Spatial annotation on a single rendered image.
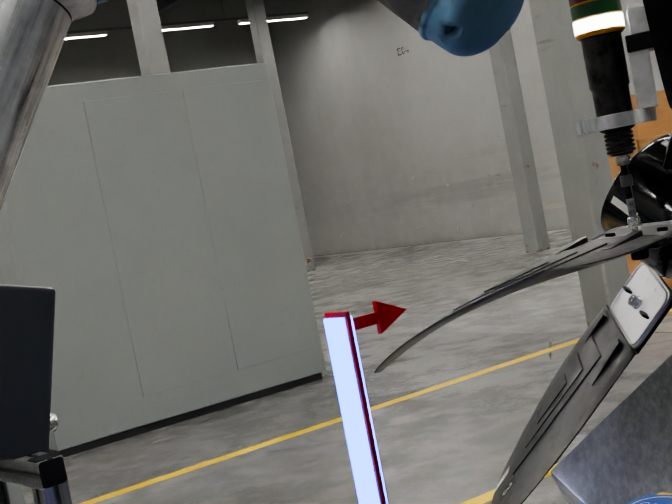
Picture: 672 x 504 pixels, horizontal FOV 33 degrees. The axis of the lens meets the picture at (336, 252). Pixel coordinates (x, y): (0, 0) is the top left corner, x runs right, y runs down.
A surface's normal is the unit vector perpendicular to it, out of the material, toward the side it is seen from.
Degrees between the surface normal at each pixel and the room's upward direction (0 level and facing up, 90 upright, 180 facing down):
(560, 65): 90
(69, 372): 90
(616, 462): 55
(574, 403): 49
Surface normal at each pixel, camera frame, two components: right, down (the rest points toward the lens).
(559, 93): -0.81, 0.18
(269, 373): 0.55, -0.06
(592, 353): -0.88, -0.45
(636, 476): -0.33, -0.47
